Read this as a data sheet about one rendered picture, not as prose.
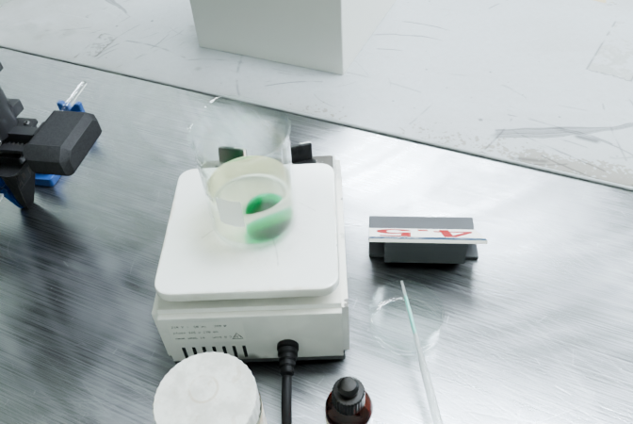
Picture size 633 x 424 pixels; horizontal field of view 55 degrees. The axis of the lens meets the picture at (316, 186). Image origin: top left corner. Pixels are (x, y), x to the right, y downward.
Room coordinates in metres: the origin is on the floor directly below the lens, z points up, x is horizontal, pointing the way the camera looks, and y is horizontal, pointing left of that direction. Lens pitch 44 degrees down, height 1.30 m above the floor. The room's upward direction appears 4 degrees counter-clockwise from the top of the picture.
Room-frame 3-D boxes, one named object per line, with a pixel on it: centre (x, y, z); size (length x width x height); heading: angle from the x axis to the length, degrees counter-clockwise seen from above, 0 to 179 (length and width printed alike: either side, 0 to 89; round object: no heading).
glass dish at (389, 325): (0.26, -0.06, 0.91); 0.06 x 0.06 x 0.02
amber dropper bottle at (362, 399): (0.18, -0.01, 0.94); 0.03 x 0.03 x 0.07
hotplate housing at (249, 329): (0.32, 0.05, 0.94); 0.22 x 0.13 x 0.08; 177
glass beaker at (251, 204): (0.30, 0.05, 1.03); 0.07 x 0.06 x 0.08; 20
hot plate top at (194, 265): (0.29, 0.05, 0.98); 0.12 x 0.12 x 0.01; 87
